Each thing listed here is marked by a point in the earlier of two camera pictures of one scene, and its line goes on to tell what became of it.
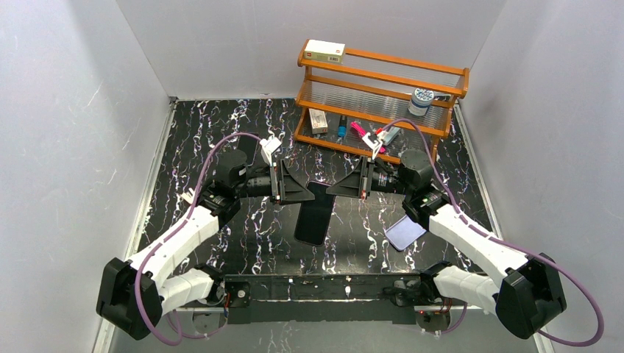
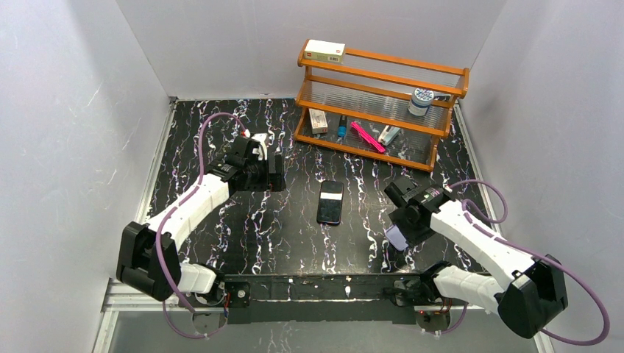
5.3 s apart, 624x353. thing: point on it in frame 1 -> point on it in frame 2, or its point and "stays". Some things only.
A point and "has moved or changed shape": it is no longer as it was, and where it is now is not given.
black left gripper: [279, 180] -> [275, 172]
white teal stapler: [387, 135] stays
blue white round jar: [422, 100] stays
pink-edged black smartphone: [313, 215] has moved or changed shape
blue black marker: [342, 126] stays
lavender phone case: [403, 232] stays
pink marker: [360, 132] stays
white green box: [324, 51] stays
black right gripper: [364, 176] -> [399, 227]
